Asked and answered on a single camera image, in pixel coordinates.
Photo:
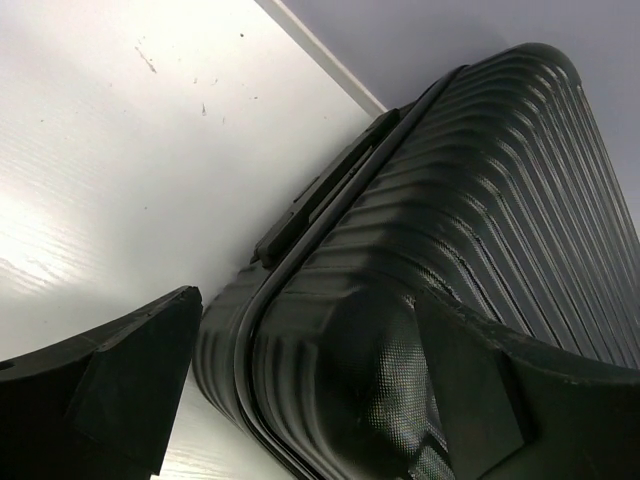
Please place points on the aluminium table edge rail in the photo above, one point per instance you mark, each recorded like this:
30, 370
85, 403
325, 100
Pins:
322, 55

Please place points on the black ribbed hard-shell suitcase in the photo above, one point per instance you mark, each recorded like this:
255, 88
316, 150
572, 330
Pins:
495, 189

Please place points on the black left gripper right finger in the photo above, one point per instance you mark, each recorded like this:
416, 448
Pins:
513, 407

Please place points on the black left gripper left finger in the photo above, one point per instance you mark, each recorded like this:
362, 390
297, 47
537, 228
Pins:
102, 402

